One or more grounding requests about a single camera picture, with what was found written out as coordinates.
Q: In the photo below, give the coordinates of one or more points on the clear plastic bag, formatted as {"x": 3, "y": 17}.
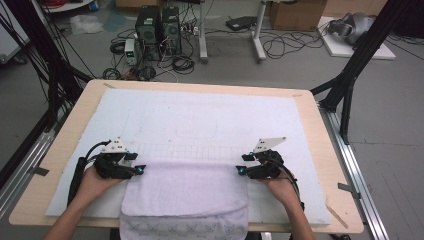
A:
{"x": 85, "y": 24}

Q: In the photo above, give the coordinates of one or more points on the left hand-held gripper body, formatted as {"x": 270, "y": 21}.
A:
{"x": 115, "y": 146}

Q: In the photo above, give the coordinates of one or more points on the white foam mat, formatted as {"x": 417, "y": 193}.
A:
{"x": 186, "y": 116}

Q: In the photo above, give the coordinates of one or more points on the narrow black computer tower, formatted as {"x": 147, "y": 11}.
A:
{"x": 171, "y": 30}

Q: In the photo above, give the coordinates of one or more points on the white floor board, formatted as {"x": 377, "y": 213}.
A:
{"x": 340, "y": 48}

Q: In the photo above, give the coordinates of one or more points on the grey metal bracket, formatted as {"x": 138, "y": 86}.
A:
{"x": 348, "y": 189}

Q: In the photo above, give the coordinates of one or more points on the thin wooden stick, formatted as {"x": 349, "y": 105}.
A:
{"x": 336, "y": 215}

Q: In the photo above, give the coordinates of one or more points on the aluminium rail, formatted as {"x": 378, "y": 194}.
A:
{"x": 353, "y": 166}
{"x": 30, "y": 156}

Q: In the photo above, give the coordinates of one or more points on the grey headset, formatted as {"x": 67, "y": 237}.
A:
{"x": 356, "y": 25}

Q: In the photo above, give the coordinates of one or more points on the flat black device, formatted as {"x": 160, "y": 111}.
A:
{"x": 241, "y": 22}

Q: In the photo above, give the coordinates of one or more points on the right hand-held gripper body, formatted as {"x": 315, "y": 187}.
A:
{"x": 266, "y": 145}

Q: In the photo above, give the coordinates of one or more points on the brown cardboard box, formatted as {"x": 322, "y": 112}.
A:
{"x": 296, "y": 15}

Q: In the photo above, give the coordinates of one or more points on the white power supply unit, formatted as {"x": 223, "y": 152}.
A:
{"x": 130, "y": 51}

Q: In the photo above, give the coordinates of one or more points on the person's right hand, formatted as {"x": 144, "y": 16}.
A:
{"x": 283, "y": 190}

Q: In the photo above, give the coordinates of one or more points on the white butterfly print towel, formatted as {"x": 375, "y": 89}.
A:
{"x": 186, "y": 190}

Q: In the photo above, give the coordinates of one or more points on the wide black computer tower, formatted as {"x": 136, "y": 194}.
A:
{"x": 148, "y": 33}

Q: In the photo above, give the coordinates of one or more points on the person's dark blue trousers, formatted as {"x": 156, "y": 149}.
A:
{"x": 114, "y": 236}

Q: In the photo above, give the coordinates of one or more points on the person's left hand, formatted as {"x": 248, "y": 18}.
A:
{"x": 91, "y": 185}

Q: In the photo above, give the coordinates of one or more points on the white desk leg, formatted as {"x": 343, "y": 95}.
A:
{"x": 258, "y": 36}
{"x": 202, "y": 36}

